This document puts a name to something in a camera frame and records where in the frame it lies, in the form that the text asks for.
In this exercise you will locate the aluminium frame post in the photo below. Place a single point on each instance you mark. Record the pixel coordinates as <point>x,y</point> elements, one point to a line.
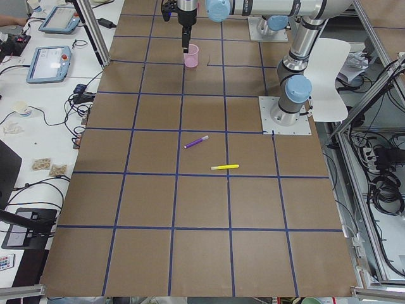
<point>91,26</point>

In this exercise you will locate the black power adapter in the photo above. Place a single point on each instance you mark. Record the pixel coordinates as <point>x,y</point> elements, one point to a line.
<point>106,23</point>

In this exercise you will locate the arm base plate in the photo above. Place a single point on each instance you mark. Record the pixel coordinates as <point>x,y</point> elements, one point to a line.
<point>274,121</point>
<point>267,30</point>

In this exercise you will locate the purple pen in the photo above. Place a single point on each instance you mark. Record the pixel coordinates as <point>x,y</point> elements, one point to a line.
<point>195,142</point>

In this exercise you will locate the near teach pendant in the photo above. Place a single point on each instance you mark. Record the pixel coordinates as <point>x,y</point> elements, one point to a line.
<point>49,65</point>

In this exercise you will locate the remote control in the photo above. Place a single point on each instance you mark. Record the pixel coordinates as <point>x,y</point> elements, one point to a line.
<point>7,262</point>

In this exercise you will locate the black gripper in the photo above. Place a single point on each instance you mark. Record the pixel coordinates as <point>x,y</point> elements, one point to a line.
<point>185,17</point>

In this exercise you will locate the white chair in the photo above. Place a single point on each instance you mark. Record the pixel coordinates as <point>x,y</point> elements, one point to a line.
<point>325,61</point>

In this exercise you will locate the far teach pendant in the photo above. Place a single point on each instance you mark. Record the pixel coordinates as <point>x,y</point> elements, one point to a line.
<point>61,20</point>

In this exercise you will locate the black monitor stand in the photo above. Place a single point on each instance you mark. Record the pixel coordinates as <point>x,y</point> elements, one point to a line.
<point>29,228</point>

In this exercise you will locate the snack bag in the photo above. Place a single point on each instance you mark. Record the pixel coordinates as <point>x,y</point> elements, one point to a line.
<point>41,164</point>
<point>57,170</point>

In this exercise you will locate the teach pendant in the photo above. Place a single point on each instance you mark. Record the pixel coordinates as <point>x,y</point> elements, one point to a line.
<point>49,65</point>
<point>61,20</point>

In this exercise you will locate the tape roll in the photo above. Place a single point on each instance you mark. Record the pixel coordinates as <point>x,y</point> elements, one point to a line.
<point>22,108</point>

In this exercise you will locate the yellow pen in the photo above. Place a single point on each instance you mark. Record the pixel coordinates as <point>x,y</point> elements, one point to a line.
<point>225,167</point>

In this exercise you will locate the pink mesh cup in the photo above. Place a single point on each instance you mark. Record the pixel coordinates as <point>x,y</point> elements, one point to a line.
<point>191,59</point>

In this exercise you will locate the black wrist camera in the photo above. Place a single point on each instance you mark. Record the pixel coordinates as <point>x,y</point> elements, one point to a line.
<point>167,8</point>

